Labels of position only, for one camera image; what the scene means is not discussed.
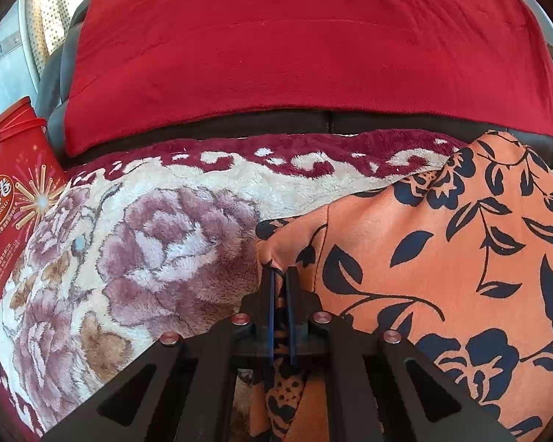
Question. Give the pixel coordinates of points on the black leather sofa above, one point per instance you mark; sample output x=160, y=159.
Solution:
x=267, y=124

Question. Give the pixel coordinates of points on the grey appliance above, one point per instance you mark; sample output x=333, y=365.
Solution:
x=4, y=69

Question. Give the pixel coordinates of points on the red gift box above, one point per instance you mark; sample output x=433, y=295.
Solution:
x=9, y=221

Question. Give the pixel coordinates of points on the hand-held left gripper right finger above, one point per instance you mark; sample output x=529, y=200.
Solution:
x=291, y=317

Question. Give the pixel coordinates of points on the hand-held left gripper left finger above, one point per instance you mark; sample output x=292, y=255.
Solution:
x=271, y=313

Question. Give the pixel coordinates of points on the red blanket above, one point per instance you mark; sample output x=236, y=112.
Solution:
x=304, y=46

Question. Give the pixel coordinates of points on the floral plush blanket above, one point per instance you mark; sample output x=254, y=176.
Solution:
x=166, y=239

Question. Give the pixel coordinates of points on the orange floral garment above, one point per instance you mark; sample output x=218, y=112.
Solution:
x=442, y=248

